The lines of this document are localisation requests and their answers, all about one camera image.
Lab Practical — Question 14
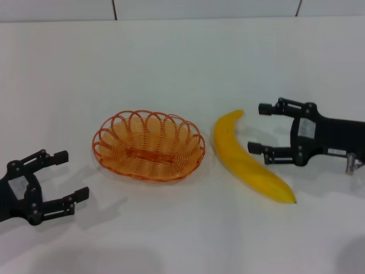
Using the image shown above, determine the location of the orange plastic woven basket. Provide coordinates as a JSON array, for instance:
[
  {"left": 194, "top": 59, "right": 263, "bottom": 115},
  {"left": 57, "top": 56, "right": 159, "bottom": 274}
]
[{"left": 91, "top": 109, "right": 206, "bottom": 183}]

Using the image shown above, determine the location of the right gripper cable silver plug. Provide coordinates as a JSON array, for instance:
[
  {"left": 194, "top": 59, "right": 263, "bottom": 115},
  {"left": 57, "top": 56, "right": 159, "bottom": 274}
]
[{"left": 344, "top": 152, "right": 365, "bottom": 175}]

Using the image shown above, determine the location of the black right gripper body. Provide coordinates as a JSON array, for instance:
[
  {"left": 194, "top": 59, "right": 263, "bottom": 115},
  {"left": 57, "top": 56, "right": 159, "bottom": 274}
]
[{"left": 289, "top": 101, "right": 365, "bottom": 168}]

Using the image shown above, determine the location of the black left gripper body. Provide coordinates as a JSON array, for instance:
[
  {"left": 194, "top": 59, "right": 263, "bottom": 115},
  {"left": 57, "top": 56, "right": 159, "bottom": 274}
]
[{"left": 0, "top": 159, "right": 46, "bottom": 227}]

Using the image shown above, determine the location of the yellow banana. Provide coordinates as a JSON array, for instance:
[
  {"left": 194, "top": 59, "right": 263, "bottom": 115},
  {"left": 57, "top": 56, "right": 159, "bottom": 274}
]
[{"left": 213, "top": 109, "right": 297, "bottom": 205}]

